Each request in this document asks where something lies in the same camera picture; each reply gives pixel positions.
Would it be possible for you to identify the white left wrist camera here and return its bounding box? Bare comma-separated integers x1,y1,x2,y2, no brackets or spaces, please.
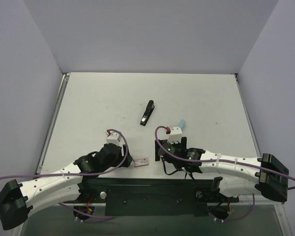
106,130,121,147

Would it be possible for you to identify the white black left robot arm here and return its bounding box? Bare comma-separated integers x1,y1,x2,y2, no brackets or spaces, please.
0,143,129,231

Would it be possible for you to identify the light blue white stapler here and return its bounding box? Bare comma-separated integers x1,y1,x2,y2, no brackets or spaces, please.
177,119,186,129

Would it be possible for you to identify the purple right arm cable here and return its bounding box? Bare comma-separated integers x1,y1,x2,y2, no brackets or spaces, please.
154,125,295,223

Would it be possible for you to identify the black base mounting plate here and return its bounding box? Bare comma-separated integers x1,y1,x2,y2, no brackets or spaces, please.
34,176,271,218

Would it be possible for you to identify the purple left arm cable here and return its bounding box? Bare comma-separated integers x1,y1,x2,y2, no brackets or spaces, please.
0,129,127,224

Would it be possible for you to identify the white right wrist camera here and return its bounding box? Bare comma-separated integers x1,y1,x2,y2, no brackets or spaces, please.
166,126,182,144

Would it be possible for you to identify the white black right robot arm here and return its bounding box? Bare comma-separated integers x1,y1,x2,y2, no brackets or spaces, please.
155,140,289,203

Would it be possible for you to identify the red white staple box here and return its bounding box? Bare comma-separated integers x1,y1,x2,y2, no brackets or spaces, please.
133,158,149,168

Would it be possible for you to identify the black looped cable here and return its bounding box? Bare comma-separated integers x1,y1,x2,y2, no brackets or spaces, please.
161,157,200,184

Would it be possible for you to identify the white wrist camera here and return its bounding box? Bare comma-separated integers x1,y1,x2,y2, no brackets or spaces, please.
166,126,182,144
106,130,121,147

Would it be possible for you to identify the black stapler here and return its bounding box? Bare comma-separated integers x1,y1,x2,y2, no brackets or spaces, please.
140,100,155,126

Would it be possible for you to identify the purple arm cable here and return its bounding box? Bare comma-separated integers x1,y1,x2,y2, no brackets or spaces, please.
154,125,295,223
0,129,127,224

